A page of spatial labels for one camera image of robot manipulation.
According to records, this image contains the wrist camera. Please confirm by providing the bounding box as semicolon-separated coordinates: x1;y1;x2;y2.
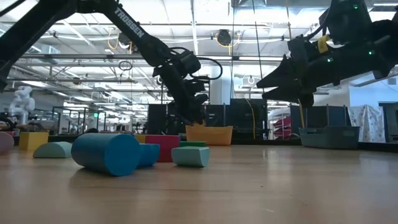
287;34;313;62
181;50;202;76

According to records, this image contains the teal plastic bin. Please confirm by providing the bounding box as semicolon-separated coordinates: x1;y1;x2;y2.
298;126;361;150

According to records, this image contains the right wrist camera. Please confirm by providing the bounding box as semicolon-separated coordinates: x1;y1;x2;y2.
287;34;313;62

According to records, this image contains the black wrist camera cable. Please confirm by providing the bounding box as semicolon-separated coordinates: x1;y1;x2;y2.
169;46;224;81

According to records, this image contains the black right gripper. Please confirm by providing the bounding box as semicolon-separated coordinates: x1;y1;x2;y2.
256;51;348;109

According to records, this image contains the white pillar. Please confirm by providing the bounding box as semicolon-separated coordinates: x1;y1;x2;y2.
210;65;233;106

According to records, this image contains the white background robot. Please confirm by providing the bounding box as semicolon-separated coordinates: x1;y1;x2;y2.
8;86;36;125

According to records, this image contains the dark cabinet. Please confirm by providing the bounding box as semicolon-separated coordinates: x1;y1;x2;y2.
381;101;398;143

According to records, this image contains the light blue half-round block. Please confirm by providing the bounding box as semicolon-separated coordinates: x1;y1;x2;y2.
32;141;73;159

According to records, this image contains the black ceiling cable reel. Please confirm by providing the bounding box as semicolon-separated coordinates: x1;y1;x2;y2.
118;30;139;54
216;29;233;47

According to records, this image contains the black workstation frame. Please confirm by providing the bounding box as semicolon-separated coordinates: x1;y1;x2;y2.
52;106;107;135

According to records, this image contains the blue cylinder block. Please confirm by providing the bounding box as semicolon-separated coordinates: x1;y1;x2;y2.
70;133;141;177

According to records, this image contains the light teal rectangular block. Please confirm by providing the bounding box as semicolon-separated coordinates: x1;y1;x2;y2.
171;146;211;168

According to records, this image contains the yellow tape tag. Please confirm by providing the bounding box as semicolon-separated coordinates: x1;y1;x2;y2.
317;34;330;54

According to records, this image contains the yellow plastic bin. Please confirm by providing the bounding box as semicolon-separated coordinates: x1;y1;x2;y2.
185;124;234;146

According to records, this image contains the green half-round block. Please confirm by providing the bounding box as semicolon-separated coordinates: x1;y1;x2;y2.
179;141;207;148

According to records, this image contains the thin yellow cable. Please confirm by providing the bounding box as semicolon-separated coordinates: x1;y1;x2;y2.
244;98;256;140

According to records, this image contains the blue-grey partition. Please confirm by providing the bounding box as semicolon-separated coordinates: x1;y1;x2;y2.
290;105;348;128

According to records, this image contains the red cube block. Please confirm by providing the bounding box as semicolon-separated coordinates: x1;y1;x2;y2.
145;134;180;163

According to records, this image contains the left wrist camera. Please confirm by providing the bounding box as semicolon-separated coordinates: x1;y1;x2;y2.
181;50;202;76

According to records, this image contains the red storage rack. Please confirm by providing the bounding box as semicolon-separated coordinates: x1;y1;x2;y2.
272;115;292;140

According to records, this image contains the white patterned cloth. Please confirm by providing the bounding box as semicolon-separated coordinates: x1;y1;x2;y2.
347;105;386;143

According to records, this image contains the black hanging cable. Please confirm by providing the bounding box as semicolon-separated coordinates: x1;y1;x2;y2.
251;0;265;94

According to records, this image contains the wide black partition panel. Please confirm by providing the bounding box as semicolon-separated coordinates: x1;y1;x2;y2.
229;98;268;139

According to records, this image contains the black aluminium table frame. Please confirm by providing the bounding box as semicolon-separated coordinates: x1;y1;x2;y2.
12;133;398;153

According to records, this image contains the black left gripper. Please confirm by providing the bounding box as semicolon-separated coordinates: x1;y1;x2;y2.
151;48;210;124

